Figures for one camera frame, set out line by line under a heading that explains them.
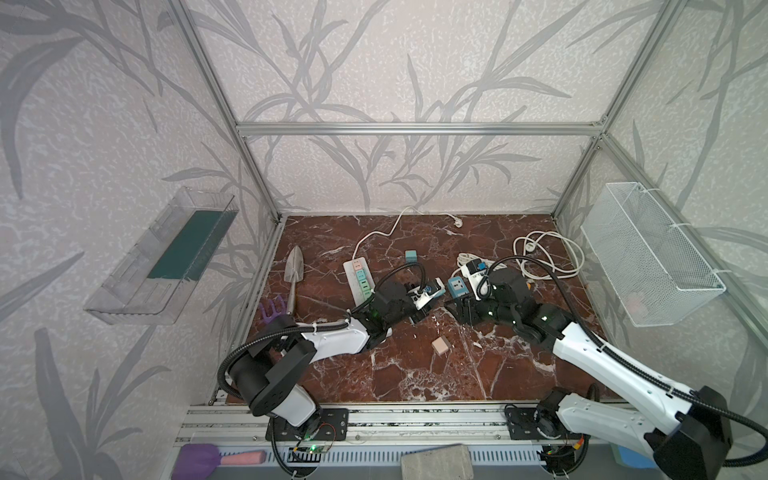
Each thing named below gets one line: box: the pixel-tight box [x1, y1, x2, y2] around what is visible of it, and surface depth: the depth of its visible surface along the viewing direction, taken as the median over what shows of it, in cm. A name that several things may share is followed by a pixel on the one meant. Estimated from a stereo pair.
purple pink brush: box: [172, 444, 267, 480], surface depth 70 cm
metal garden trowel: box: [284, 245, 304, 315], surface depth 104 cm
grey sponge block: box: [400, 444, 474, 480], surface depth 68 cm
